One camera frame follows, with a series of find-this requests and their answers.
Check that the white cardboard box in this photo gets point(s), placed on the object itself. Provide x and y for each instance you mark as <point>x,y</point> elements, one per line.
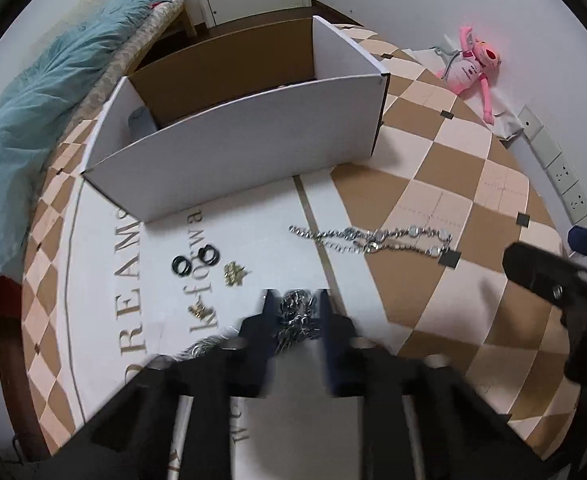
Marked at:
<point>233,140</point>

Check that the black hoop earring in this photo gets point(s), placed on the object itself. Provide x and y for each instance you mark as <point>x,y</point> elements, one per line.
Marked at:
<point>208,254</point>
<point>182,267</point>

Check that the grey object in box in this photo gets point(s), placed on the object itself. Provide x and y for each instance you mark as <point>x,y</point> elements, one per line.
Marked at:
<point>141,122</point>

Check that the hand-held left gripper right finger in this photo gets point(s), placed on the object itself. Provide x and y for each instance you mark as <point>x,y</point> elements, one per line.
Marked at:
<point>326,320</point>

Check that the wooden bed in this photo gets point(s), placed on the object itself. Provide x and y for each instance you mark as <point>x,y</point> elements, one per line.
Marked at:
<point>166,30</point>

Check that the small gold charm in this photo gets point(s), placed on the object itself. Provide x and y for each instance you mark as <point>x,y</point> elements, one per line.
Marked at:
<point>199,310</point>

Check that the brown checkered tablecloth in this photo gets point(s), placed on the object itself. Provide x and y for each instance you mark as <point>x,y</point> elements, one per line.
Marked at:
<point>463,190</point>

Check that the teal blanket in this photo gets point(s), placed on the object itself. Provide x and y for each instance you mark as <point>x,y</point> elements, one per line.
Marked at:
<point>33,120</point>

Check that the white printed mat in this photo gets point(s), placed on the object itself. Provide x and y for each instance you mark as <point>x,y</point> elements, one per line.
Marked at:
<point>253,250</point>

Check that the blank white wall plate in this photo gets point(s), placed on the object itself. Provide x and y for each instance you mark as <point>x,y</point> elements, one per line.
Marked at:
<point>547,150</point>

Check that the gold leaf brooch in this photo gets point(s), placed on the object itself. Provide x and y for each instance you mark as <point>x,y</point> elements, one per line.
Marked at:
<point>235,274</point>

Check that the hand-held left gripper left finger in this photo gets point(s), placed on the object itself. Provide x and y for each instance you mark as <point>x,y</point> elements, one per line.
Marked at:
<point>268,310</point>

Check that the pink plush toy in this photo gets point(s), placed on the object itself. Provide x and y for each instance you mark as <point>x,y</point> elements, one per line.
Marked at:
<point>471,62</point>

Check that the white wall socket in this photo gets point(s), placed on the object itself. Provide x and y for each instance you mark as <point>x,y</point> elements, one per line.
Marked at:
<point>562,176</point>
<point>579,205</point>

